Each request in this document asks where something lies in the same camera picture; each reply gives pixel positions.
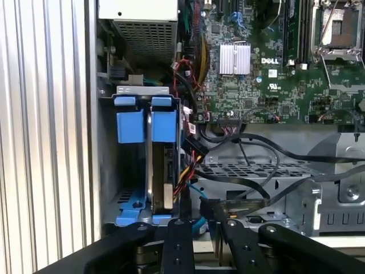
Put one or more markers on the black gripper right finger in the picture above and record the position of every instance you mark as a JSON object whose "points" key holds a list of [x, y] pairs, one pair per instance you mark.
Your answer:
{"points": [[246, 257]]}

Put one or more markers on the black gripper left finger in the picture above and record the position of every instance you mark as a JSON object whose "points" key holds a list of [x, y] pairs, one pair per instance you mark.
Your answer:
{"points": [[178, 251]]}

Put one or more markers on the hard disk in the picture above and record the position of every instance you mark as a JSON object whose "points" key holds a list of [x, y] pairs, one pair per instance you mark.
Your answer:
{"points": [[164, 127]]}

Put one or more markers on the disk bay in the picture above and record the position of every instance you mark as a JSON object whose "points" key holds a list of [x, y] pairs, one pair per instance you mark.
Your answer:
{"points": [[128, 182]]}

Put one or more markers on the empty blue disk carrier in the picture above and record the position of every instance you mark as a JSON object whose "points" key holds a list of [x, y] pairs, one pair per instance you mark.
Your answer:
{"points": [[129, 127]]}

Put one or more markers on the green RAM stick in slot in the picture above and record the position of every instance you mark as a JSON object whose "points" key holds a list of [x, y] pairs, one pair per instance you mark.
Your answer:
{"points": [[291, 34]]}

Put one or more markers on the empty black RAM slot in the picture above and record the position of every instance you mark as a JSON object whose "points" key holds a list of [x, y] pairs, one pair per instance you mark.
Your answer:
{"points": [[305, 34]]}

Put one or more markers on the black expansion slot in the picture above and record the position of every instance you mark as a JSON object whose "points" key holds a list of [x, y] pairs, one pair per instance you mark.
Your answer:
{"points": [[220, 7], [235, 5]]}

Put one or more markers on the metal drive cage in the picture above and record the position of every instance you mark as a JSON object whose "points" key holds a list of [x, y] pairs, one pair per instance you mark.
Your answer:
{"points": [[328, 205]]}

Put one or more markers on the grey open PC case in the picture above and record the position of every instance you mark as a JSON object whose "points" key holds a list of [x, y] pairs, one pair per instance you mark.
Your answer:
{"points": [[109, 171]]}

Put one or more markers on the green motherboard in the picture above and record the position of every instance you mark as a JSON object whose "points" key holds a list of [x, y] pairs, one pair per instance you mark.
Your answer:
{"points": [[256, 94]]}

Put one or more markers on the silver chipset heatsink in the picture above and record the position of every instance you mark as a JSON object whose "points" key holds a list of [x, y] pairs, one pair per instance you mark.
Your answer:
{"points": [[235, 59]]}

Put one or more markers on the silver power supply box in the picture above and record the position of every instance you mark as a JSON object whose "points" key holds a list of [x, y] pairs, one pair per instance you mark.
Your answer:
{"points": [[142, 31]]}

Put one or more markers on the CPU socket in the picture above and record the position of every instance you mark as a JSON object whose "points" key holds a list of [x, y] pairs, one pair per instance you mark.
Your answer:
{"points": [[343, 31]]}

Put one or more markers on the thin metal locking lever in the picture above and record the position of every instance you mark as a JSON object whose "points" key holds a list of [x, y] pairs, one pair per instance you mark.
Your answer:
{"points": [[331, 22]]}

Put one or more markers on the metal socket cover frame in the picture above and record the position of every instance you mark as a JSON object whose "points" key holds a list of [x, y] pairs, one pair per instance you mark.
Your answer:
{"points": [[342, 54]]}

